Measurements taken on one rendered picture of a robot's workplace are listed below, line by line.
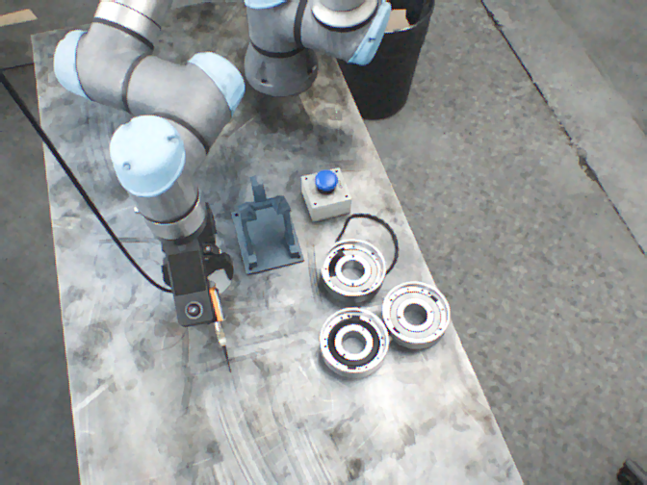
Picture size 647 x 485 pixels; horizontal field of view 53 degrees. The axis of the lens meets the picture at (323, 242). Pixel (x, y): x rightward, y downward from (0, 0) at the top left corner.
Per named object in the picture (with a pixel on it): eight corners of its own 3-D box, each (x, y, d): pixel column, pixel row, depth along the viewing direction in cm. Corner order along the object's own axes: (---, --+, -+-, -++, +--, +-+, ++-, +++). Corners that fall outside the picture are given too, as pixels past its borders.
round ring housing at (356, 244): (395, 290, 108) (398, 278, 105) (339, 317, 105) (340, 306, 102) (364, 242, 113) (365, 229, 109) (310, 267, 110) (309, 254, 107)
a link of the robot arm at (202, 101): (162, 30, 77) (111, 97, 72) (246, 58, 74) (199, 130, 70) (176, 75, 84) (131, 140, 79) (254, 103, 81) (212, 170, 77)
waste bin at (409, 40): (430, 116, 234) (452, 19, 197) (341, 137, 228) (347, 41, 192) (397, 52, 250) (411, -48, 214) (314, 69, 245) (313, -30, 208)
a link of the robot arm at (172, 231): (203, 217, 76) (133, 231, 75) (211, 236, 80) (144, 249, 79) (195, 165, 79) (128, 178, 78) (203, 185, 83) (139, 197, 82)
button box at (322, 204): (350, 213, 116) (351, 196, 112) (312, 222, 115) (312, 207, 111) (337, 177, 120) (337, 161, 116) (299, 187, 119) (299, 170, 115)
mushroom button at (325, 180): (340, 200, 114) (341, 183, 110) (318, 205, 114) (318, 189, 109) (333, 182, 116) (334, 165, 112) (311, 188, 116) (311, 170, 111)
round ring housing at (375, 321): (384, 384, 100) (386, 375, 96) (316, 377, 100) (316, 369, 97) (387, 321, 105) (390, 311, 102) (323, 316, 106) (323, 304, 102)
